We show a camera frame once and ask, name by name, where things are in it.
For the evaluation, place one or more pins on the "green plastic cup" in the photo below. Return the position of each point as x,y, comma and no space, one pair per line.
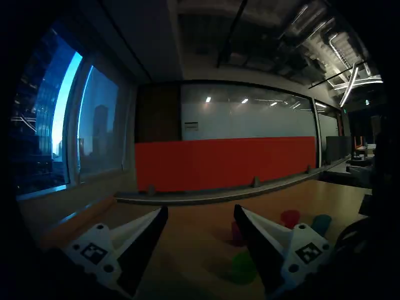
243,268

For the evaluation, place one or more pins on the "red plastic cup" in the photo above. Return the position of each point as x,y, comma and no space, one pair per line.
290,218

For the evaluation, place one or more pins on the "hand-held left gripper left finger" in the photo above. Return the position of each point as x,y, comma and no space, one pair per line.
103,247

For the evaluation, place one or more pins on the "red desk screen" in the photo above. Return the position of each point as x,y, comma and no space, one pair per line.
225,165

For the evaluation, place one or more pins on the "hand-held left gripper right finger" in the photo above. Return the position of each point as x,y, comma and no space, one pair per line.
300,250

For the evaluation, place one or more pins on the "grey desk screen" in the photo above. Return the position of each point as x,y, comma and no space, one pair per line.
338,148

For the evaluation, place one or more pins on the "purple plastic cup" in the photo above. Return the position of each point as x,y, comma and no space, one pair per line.
236,233

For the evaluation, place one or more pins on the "blue plastic cup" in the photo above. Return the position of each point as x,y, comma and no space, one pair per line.
320,223

